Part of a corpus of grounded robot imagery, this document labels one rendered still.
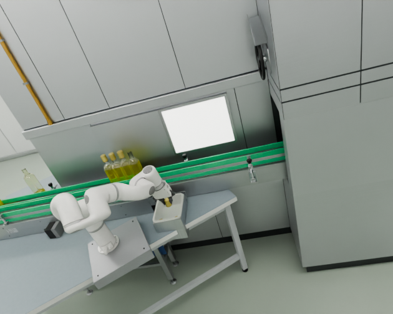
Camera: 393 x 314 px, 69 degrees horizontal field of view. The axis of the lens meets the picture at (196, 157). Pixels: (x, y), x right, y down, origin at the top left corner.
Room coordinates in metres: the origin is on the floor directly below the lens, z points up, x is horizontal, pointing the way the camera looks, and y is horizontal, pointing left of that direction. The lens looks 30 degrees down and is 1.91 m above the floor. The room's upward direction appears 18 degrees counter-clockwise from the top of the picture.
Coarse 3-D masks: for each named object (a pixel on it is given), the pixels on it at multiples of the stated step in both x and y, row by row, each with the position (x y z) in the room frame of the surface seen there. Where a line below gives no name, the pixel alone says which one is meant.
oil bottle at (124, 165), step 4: (128, 160) 1.65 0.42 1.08; (120, 164) 1.63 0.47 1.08; (124, 164) 1.62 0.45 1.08; (128, 164) 1.62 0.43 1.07; (124, 168) 1.62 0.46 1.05; (128, 168) 1.62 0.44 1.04; (124, 172) 1.62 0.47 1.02; (128, 172) 1.62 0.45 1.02; (128, 176) 1.62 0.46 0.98; (132, 176) 1.62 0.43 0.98
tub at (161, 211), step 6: (174, 198) 1.47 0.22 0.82; (180, 198) 1.46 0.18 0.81; (156, 204) 1.43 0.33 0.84; (162, 204) 1.48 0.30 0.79; (174, 204) 1.46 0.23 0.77; (180, 204) 1.36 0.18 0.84; (156, 210) 1.38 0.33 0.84; (162, 210) 1.44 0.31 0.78; (168, 210) 1.43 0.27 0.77; (174, 210) 1.41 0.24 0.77; (180, 210) 1.31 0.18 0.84; (156, 216) 1.34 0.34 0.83; (162, 216) 1.39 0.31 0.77; (168, 216) 1.37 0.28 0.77; (174, 216) 1.35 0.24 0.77; (180, 216) 1.26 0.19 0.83; (156, 222) 1.28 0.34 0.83
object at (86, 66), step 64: (0, 0) 1.86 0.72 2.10; (64, 0) 1.79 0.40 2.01; (128, 0) 1.72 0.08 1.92; (192, 0) 1.65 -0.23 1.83; (0, 64) 1.90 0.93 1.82; (64, 64) 1.82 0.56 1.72; (128, 64) 1.75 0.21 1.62; (192, 64) 1.67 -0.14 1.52; (256, 64) 1.60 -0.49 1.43; (64, 128) 1.85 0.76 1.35; (256, 128) 1.61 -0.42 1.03
